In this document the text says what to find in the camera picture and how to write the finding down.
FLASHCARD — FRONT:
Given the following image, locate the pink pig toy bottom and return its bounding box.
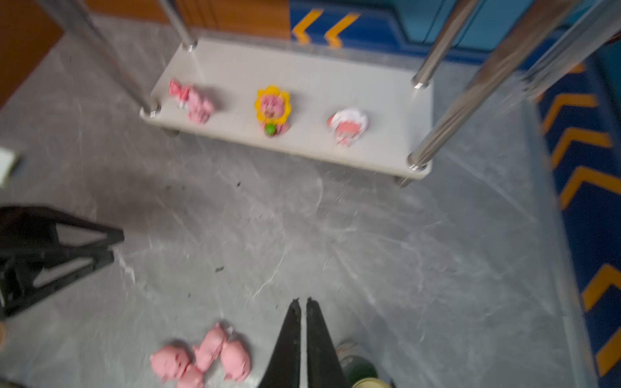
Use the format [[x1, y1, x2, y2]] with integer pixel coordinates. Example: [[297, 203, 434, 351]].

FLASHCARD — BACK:
[[176, 364, 205, 388]]

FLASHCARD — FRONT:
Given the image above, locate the pink yellow figure toy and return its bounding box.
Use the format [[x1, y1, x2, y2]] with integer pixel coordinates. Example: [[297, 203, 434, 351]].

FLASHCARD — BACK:
[[255, 85, 292, 137]]

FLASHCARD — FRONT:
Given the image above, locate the pink white round character toy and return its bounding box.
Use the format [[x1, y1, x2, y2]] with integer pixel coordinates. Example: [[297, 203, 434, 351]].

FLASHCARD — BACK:
[[327, 108, 369, 146]]

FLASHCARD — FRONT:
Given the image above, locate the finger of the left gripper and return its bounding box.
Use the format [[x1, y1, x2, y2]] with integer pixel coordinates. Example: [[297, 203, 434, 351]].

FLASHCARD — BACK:
[[1, 249, 114, 320], [1, 205, 125, 272]]

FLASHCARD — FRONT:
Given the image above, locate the white two-tier shelf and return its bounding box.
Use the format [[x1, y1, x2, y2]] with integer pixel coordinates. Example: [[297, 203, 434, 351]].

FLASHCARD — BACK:
[[33, 0, 583, 188]]

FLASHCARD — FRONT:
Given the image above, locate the pink bow character toy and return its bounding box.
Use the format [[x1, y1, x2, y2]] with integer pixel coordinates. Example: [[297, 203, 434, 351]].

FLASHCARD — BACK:
[[168, 79, 216, 124]]

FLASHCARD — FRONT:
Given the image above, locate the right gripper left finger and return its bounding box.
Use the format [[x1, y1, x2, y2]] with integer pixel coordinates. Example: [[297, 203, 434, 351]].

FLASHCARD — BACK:
[[258, 299, 302, 388]]

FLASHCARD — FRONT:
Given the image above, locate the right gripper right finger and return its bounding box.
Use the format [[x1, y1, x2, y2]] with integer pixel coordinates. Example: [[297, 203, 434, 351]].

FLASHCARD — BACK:
[[307, 297, 351, 388]]

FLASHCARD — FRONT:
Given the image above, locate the pink pig toy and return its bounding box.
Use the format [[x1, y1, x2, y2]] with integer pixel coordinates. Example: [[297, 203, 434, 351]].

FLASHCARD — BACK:
[[220, 340, 251, 383], [176, 364, 205, 388], [193, 323, 228, 373], [149, 345, 191, 383]]

